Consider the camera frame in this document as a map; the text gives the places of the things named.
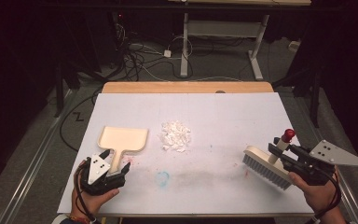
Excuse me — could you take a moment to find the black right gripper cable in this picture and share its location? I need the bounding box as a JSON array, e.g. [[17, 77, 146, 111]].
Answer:
[[304, 169, 343, 224]]

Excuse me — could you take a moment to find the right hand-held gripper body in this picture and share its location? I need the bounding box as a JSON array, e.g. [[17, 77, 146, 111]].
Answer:
[[281, 139, 358, 187]]

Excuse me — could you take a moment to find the black metal stand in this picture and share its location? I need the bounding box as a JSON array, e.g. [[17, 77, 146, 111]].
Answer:
[[272, 60, 323, 129]]

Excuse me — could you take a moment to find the white metal desk frame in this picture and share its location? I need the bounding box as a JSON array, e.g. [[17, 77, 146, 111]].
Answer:
[[167, 0, 312, 81]]

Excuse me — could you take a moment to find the white table cover sheet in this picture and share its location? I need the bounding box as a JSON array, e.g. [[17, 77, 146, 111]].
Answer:
[[56, 91, 315, 217]]

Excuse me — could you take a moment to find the metal floor rail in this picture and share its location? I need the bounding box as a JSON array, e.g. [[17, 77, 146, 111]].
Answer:
[[293, 99, 358, 224], [0, 88, 77, 224]]

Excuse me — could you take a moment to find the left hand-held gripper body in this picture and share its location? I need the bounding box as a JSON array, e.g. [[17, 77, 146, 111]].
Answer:
[[79, 153, 127, 197]]

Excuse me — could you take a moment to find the wooden table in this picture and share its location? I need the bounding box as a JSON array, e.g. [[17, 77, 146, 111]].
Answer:
[[101, 80, 275, 94]]

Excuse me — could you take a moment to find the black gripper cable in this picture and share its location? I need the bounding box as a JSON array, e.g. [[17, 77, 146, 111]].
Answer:
[[74, 162, 98, 224], [304, 169, 343, 224]]

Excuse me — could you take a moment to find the person's left hand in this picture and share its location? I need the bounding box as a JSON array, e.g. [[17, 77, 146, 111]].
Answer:
[[70, 160, 121, 219]]

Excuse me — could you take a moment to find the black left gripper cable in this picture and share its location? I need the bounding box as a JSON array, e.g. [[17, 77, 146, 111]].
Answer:
[[74, 162, 98, 224]]

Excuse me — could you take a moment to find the black floor cable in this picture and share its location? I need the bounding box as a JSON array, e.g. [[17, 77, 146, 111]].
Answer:
[[58, 88, 103, 153]]

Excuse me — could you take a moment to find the tangle of floor cables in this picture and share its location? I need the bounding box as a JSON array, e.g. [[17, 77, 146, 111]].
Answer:
[[113, 22, 197, 82]]

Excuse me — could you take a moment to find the white power strip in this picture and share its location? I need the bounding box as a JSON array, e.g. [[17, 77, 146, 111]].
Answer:
[[288, 39, 302, 53]]

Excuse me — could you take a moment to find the pile of white paper scraps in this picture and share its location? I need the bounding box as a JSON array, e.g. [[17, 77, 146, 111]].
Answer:
[[158, 119, 192, 154]]

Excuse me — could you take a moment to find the cream plastic dustpan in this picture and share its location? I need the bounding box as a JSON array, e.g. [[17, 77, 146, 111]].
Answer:
[[97, 125, 150, 175]]

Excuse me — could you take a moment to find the person's right hand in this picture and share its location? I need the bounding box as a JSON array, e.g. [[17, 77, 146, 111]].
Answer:
[[288, 167, 340, 215]]

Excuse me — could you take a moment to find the white brush with red cap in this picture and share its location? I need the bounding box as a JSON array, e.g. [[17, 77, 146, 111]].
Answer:
[[241, 128, 297, 191]]

